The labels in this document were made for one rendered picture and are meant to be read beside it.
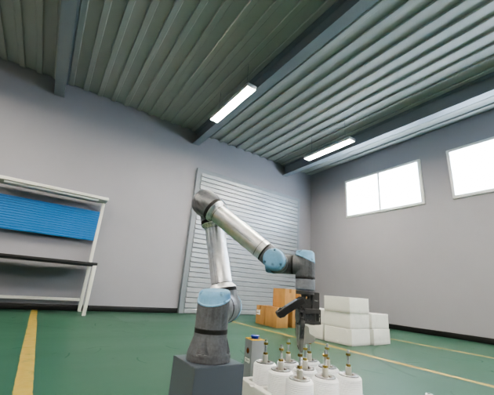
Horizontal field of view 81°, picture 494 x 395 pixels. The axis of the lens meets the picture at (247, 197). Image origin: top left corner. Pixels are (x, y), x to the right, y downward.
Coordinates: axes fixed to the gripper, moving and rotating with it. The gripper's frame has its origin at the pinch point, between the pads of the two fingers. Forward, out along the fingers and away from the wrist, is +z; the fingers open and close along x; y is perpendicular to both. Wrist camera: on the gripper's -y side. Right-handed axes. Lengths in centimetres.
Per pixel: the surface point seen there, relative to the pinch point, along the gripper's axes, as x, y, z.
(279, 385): 6.3, -5.6, 13.7
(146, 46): 253, -185, -367
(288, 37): 206, 27, -364
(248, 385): 17.4, -16.0, 17.3
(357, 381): 5.4, 23.6, 10.7
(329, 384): 0.3, 11.2, 11.0
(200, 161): 510, -118, -297
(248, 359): 36.7, -15.5, 12.0
